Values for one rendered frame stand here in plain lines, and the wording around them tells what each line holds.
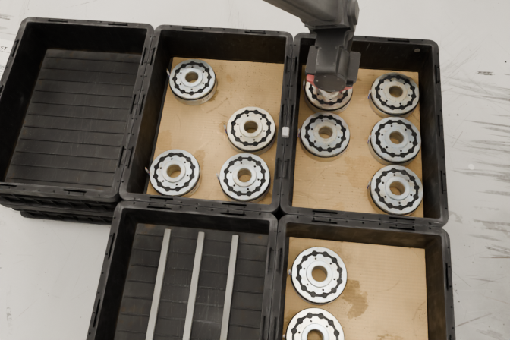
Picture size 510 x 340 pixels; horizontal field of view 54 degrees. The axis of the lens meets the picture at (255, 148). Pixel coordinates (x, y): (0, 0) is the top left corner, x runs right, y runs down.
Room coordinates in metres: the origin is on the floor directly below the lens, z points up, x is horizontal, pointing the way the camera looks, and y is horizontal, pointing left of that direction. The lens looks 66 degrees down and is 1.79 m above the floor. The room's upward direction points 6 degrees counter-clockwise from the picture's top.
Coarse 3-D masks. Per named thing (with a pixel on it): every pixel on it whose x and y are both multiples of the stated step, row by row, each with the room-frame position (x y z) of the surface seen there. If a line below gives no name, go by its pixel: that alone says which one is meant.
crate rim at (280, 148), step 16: (160, 32) 0.68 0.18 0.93; (192, 32) 0.67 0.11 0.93; (208, 32) 0.66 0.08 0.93; (224, 32) 0.66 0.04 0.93; (240, 32) 0.66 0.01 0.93; (256, 32) 0.65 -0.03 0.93; (272, 32) 0.65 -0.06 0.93; (288, 48) 0.60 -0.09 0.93; (288, 64) 0.56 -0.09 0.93; (144, 80) 0.56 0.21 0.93; (288, 80) 0.52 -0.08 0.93; (144, 96) 0.53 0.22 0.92; (128, 160) 0.38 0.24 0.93; (128, 176) 0.35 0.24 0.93; (272, 192) 0.29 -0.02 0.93; (224, 208) 0.27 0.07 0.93; (240, 208) 0.27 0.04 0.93; (256, 208) 0.27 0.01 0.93; (272, 208) 0.26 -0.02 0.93
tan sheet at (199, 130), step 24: (216, 72) 0.63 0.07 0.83; (240, 72) 0.62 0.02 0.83; (264, 72) 0.61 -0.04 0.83; (168, 96) 0.57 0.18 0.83; (216, 96) 0.56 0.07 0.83; (240, 96) 0.56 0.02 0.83; (264, 96) 0.55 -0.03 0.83; (168, 120) 0.52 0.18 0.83; (192, 120) 0.51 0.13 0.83; (216, 120) 0.50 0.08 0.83; (168, 144) 0.46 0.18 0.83; (192, 144) 0.45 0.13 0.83; (216, 144) 0.45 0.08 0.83; (216, 168) 0.39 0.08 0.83; (216, 192) 0.34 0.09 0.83
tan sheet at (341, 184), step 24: (360, 72) 0.59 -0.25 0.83; (384, 72) 0.58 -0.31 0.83; (408, 72) 0.58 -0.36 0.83; (360, 96) 0.53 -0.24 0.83; (360, 120) 0.47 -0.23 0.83; (408, 120) 0.46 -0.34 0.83; (360, 144) 0.41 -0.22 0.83; (312, 168) 0.37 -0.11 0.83; (336, 168) 0.36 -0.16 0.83; (360, 168) 0.36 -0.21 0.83; (408, 168) 0.35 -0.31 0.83; (312, 192) 0.32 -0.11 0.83; (336, 192) 0.31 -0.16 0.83; (360, 192) 0.31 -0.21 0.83
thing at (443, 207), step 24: (432, 48) 0.57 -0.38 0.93; (432, 72) 0.52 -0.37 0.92; (288, 96) 0.49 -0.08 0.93; (288, 120) 0.44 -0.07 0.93; (288, 144) 0.38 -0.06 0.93; (288, 168) 0.34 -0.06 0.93; (288, 192) 0.29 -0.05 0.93; (336, 216) 0.24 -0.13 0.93; (360, 216) 0.23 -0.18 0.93; (384, 216) 0.23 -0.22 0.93; (408, 216) 0.22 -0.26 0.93
